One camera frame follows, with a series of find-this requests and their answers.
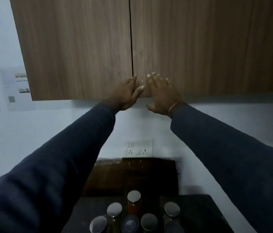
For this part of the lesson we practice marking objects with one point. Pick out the person's right hand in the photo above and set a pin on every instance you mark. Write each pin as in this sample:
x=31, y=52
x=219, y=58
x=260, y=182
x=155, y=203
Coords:
x=163, y=94

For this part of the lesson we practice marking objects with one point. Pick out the orange turmeric jar steel lid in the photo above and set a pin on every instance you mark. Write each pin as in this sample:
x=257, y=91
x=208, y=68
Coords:
x=134, y=196

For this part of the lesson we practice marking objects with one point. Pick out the person's left hand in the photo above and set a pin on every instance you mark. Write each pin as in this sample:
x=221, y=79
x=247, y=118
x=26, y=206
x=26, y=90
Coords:
x=124, y=97

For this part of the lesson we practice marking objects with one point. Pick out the white wall socket switch panel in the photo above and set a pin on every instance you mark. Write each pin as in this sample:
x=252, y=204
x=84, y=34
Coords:
x=140, y=149

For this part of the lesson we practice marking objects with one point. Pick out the person's left forearm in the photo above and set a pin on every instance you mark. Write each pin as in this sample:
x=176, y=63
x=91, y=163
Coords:
x=54, y=167

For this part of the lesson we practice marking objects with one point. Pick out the dark brown wooden wall panel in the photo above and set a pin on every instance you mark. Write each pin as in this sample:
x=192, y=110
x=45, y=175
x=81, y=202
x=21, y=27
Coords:
x=131, y=177

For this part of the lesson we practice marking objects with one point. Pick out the wooden cabinet door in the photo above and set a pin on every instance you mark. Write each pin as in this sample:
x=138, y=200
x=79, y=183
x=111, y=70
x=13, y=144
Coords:
x=66, y=58
x=211, y=46

